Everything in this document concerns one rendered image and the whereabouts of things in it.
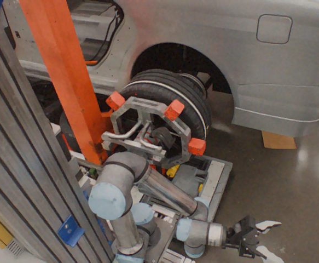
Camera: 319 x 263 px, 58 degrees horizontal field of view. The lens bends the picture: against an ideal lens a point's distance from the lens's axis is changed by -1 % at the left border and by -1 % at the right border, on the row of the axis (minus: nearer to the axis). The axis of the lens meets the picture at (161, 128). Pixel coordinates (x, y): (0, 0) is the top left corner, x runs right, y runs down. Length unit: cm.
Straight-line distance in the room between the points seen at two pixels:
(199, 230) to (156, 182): 22
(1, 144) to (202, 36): 131
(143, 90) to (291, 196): 160
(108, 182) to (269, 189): 197
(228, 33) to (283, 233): 156
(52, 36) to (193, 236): 118
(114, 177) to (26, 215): 27
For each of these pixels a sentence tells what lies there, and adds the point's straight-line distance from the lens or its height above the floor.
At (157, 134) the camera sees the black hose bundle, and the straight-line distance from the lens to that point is 163.
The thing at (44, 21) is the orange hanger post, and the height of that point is 164.
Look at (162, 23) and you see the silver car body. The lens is 186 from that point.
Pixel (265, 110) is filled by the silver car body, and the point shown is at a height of 93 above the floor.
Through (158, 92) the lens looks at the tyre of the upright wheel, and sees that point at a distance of 171.
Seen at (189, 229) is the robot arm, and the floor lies 125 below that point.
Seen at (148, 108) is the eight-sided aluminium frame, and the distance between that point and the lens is 170.
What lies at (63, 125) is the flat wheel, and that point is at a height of 50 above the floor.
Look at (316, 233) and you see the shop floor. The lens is 260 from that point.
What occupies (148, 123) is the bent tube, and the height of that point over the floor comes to 101.
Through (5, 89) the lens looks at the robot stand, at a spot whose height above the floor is 182.
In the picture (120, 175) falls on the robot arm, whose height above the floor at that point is 145.
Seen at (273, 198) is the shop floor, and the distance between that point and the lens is 267.
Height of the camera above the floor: 218
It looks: 44 degrees down
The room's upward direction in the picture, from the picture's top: 7 degrees counter-clockwise
